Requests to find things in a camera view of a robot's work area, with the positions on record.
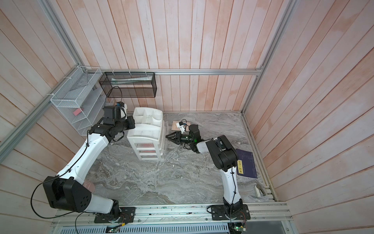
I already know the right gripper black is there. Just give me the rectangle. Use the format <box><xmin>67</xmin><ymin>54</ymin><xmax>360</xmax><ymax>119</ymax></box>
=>
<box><xmin>167</xmin><ymin>132</ymin><xmax>195</xmax><ymax>146</ymax></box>

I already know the beige postcard red text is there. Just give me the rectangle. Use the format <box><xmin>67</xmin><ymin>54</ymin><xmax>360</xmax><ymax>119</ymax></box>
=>
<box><xmin>171</xmin><ymin>121</ymin><xmax>189</xmax><ymax>132</ymax></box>

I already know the white plastic drawer organizer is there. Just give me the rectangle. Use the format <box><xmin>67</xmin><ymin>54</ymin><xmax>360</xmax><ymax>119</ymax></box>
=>
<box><xmin>127</xmin><ymin>107</ymin><xmax>166</xmax><ymax>161</ymax></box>

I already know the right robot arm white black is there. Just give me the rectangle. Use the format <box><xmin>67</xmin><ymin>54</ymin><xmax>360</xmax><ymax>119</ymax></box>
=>
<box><xmin>166</xmin><ymin>124</ymin><xmax>243</xmax><ymax>220</ymax></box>

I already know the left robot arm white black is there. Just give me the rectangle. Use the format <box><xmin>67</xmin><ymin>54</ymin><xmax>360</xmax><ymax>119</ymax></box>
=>
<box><xmin>43</xmin><ymin>102</ymin><xmax>135</xmax><ymax>222</ymax></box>

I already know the pink eraser block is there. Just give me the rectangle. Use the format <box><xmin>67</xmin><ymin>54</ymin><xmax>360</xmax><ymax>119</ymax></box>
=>
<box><xmin>73</xmin><ymin>107</ymin><xmax>83</xmax><ymax>116</ymax></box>

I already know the dark purple notebook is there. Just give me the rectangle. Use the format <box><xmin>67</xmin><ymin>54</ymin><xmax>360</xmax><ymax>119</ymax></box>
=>
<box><xmin>236</xmin><ymin>149</ymin><xmax>258</xmax><ymax>179</ymax></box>

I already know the white stapler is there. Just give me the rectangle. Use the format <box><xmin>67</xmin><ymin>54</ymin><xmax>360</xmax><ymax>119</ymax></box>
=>
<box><xmin>254</xmin><ymin>183</ymin><xmax>267</xmax><ymax>198</ymax></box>

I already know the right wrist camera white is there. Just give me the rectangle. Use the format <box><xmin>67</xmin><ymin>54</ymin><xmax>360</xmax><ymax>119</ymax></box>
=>
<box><xmin>176</xmin><ymin>121</ymin><xmax>188</xmax><ymax>134</ymax></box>

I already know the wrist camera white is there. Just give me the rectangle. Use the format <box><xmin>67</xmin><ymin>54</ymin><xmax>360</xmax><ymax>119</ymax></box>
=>
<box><xmin>116</xmin><ymin>101</ymin><xmax>127</xmax><ymax>119</ymax></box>
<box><xmin>176</xmin><ymin>121</ymin><xmax>188</xmax><ymax>134</ymax></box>

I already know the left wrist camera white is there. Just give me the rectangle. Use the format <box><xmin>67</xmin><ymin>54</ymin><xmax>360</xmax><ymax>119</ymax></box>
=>
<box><xmin>116</xmin><ymin>101</ymin><xmax>127</xmax><ymax>119</ymax></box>

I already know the black wire mesh basket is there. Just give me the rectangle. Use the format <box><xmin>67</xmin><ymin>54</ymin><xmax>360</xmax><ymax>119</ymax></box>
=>
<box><xmin>99</xmin><ymin>71</ymin><xmax>157</xmax><ymax>98</ymax></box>

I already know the white wire mesh shelf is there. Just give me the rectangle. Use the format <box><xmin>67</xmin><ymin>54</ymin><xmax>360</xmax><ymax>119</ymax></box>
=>
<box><xmin>51</xmin><ymin>66</ymin><xmax>107</xmax><ymax>136</ymax></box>

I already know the horizontal aluminium frame bar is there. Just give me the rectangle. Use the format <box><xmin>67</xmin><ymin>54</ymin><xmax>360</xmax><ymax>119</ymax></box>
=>
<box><xmin>101</xmin><ymin>69</ymin><xmax>262</xmax><ymax>76</ymax></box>

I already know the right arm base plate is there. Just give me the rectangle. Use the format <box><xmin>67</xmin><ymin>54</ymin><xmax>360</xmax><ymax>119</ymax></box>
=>
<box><xmin>207</xmin><ymin>204</ymin><xmax>251</xmax><ymax>221</ymax></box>

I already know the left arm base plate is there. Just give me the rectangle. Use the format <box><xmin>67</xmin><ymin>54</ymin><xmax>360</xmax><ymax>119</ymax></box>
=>
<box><xmin>94</xmin><ymin>207</ymin><xmax>136</xmax><ymax>224</ymax></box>

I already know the left aluminium frame bar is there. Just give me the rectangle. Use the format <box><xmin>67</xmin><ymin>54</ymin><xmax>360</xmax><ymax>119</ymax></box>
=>
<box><xmin>1</xmin><ymin>63</ymin><xmax>81</xmax><ymax>162</ymax></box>

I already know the aluminium mounting rail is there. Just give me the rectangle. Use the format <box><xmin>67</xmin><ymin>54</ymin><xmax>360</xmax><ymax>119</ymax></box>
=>
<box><xmin>51</xmin><ymin>202</ymin><xmax>296</xmax><ymax>229</ymax></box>

